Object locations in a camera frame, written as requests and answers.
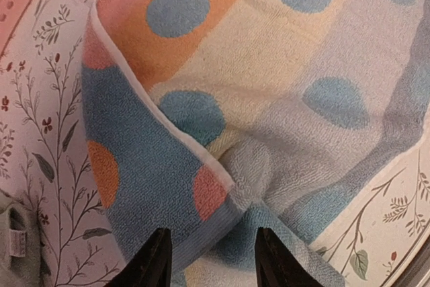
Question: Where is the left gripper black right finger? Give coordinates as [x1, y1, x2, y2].
[255, 227, 323, 287]

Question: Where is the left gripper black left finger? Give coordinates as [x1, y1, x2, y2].
[107, 228, 172, 287]

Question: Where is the blue patterned towel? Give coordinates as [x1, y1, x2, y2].
[81, 0, 429, 286]

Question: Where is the pink perforated plastic basket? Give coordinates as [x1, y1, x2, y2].
[0, 0, 38, 63]

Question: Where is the green folded towel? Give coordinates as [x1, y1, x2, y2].
[1, 192, 41, 286]

